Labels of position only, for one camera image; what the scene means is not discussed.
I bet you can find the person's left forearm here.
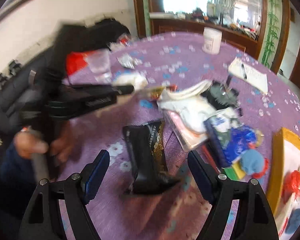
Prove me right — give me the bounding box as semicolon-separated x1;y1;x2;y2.
0;140;40;240

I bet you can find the navy white packet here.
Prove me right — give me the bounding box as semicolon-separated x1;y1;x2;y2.
203;107;242;168

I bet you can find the blue towel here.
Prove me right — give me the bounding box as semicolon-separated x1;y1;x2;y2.
240;150;265;175

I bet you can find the bamboo painted wall panel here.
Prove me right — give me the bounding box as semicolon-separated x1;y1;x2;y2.
260;0;283;68
141;0;152;37

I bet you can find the pile of assorted clutter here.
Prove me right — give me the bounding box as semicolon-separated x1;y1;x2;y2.
165;5;259;39

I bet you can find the clear plastic cup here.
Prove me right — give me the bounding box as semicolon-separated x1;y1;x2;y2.
86;50;113;83

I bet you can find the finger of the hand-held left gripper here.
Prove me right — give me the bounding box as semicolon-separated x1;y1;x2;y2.
112;85;135;97

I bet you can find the pink white tissue packet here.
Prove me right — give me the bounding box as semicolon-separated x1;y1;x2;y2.
166;110;209;152

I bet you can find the blue cloth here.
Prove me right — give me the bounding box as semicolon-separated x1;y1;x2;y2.
286;209;300;232

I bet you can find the white paper notebook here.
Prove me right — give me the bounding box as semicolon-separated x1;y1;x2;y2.
229;57;268;94

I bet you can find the black snack packet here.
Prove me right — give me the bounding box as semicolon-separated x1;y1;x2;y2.
122;120;182;195

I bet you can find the blue crinkly packet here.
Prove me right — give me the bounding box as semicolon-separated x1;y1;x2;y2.
225;127;264;167

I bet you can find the yellow cardboard box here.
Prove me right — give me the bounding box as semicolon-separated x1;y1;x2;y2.
266;127;300;240

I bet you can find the purple floral tablecloth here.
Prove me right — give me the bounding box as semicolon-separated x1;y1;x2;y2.
57;31;300;240

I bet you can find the red plastic bag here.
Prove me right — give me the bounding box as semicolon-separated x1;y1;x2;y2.
66;51;90;75

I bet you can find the brown snack packet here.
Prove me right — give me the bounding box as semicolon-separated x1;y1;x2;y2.
140;84;178;101

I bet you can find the wooden sideboard cabinet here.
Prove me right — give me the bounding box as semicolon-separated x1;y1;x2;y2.
150;12;259;58

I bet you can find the person's left hand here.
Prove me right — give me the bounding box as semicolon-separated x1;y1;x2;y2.
15;130;74;163

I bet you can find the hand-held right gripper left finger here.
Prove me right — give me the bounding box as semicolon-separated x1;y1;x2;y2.
19;149;110;240

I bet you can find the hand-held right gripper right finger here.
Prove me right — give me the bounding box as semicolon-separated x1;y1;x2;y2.
187;150;280;240

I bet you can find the green yellow sponge pack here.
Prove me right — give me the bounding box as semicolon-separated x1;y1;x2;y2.
224;160;248;181

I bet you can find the white plastic jar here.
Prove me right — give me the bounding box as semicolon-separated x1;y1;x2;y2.
202;28;222;55

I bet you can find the black backpack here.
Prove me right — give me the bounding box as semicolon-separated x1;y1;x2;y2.
0;19;131;140

